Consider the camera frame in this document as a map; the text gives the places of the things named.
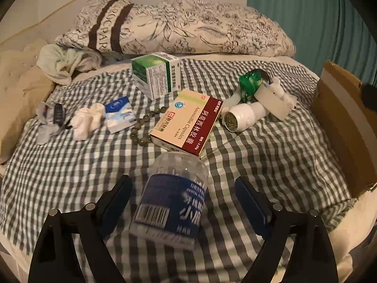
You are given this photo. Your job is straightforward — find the green foil packet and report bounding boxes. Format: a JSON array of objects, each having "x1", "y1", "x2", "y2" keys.
[{"x1": 238, "y1": 68, "x2": 273, "y2": 101}]

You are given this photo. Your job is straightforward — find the white plastic bottle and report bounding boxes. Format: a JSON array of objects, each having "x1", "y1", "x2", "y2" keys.
[{"x1": 221, "y1": 102, "x2": 266, "y2": 133}]

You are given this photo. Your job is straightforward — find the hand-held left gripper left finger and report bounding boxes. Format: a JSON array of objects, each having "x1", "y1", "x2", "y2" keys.
[{"x1": 28, "y1": 175, "x2": 134, "y2": 283}]

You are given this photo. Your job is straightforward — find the white plastic figure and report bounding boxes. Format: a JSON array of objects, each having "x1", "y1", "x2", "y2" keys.
[{"x1": 255, "y1": 77, "x2": 296, "y2": 121}]

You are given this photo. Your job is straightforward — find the pale green cloth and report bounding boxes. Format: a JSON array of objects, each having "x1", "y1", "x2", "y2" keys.
[{"x1": 37, "y1": 44, "x2": 102, "y2": 86}]

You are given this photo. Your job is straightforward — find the white tissue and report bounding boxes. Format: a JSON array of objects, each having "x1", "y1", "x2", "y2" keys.
[{"x1": 71, "y1": 103, "x2": 106, "y2": 140}]

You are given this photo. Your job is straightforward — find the cardboard box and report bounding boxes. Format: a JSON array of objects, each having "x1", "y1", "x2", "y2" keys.
[{"x1": 311, "y1": 60, "x2": 377, "y2": 198}]

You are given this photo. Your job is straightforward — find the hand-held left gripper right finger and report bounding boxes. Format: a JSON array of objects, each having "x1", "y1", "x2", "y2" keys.
[{"x1": 235, "y1": 176, "x2": 352, "y2": 283}]

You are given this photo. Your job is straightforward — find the small blue tissue packet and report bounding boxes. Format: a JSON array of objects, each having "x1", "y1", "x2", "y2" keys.
[{"x1": 104, "y1": 96, "x2": 136, "y2": 133}]

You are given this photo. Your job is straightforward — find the green bead bracelet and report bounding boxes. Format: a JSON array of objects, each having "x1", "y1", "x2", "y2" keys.
[{"x1": 130, "y1": 106, "x2": 170, "y2": 146}]

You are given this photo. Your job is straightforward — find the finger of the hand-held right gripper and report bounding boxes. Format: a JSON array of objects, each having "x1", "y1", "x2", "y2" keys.
[{"x1": 362, "y1": 83, "x2": 377, "y2": 109}]

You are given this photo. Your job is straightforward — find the red and cream medicine box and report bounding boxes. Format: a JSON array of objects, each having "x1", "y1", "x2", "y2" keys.
[{"x1": 149, "y1": 88, "x2": 224, "y2": 157}]

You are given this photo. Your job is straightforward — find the floral duvet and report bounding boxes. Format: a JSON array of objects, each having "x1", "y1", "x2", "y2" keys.
[{"x1": 54, "y1": 0, "x2": 296, "y2": 58}]

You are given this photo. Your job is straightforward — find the black car key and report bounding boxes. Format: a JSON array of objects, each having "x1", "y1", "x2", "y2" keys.
[{"x1": 53, "y1": 103, "x2": 64, "y2": 127}]

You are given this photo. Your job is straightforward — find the beige quilted cushion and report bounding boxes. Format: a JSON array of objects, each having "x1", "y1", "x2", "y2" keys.
[{"x1": 0, "y1": 40, "x2": 56, "y2": 166}]

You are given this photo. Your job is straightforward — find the grey checked blanket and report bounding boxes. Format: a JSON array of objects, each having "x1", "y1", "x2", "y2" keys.
[{"x1": 0, "y1": 57, "x2": 358, "y2": 283}]

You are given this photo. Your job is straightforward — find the green and white medicine box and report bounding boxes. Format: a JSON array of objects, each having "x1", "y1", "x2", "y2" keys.
[{"x1": 131, "y1": 51, "x2": 181, "y2": 101}]

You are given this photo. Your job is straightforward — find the clear plastic jar blue label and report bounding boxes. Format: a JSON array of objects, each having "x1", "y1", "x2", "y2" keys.
[{"x1": 130, "y1": 152, "x2": 209, "y2": 250}]

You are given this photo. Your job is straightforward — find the teal curtain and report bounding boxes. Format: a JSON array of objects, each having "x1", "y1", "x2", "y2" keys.
[{"x1": 247, "y1": 0, "x2": 377, "y2": 77}]

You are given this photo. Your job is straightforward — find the grey crumpled wrapper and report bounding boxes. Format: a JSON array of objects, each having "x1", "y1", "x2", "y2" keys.
[{"x1": 35, "y1": 102, "x2": 74, "y2": 145}]

